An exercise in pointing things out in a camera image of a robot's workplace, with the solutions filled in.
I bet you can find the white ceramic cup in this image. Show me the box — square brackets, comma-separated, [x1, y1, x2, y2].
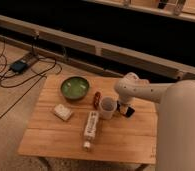
[99, 97, 117, 120]

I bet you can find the white plastic bottle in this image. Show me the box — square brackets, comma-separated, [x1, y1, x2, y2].
[83, 111, 99, 150]

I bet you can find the black eraser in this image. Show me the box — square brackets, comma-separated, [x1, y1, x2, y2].
[117, 103, 135, 118]

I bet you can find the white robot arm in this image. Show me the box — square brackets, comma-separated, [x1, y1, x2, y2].
[114, 73, 195, 171]

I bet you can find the green ceramic bowl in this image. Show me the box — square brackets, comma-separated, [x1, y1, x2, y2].
[60, 76, 90, 100]

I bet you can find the small brown red object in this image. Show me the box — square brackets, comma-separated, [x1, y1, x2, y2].
[93, 92, 101, 109]

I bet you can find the wooden table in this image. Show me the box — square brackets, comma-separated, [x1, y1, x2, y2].
[18, 75, 157, 164]

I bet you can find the black power adapter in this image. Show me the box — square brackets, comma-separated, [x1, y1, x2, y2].
[10, 60, 28, 73]

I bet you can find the black floor cable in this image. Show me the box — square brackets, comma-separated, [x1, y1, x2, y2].
[0, 36, 63, 129]

